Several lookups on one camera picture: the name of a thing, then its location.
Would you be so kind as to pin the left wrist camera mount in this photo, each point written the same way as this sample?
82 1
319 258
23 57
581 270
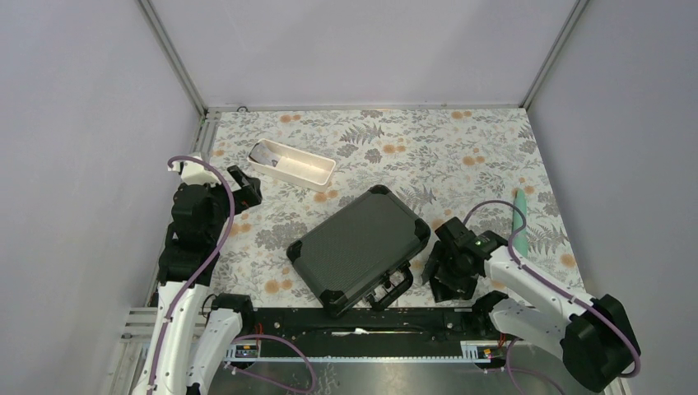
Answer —
193 171

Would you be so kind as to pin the mint green tube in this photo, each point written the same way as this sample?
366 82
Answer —
520 242

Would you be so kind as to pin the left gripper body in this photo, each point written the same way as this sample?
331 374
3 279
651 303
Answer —
246 196

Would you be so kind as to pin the white plastic tray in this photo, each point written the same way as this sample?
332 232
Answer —
297 167

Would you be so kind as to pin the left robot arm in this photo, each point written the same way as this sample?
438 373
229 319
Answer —
203 209

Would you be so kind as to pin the floral tablecloth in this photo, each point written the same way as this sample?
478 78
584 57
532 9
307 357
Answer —
351 196

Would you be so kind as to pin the credit card in tray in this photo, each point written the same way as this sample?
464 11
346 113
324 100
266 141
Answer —
266 157

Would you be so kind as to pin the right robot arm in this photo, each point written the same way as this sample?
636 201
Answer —
593 337

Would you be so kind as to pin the dark grey hard case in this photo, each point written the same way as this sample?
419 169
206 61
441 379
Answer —
361 252

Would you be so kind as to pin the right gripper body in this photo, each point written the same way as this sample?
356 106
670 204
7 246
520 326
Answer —
450 271

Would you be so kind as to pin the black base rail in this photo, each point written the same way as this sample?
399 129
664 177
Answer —
363 334

